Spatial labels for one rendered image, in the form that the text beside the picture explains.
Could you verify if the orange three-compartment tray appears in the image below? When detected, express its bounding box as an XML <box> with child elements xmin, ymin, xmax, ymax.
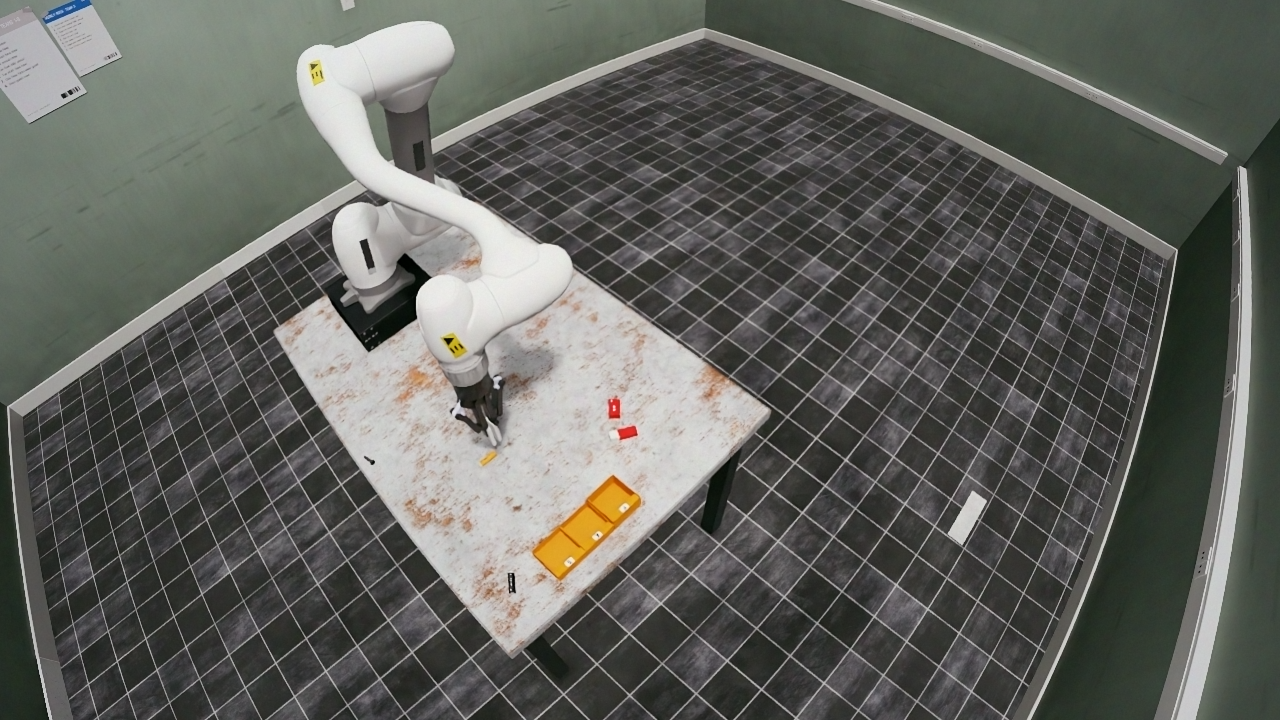
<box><xmin>531</xmin><ymin>474</ymin><xmax>641</xmax><ymax>582</ymax></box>

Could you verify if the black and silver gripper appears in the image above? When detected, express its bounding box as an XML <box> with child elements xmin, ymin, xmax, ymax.
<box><xmin>451</xmin><ymin>372</ymin><xmax>506</xmax><ymax>446</ymax></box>

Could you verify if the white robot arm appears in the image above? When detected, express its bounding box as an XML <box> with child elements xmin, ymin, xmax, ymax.
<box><xmin>297</xmin><ymin>20</ymin><xmax>573</xmax><ymax>387</ymax></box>

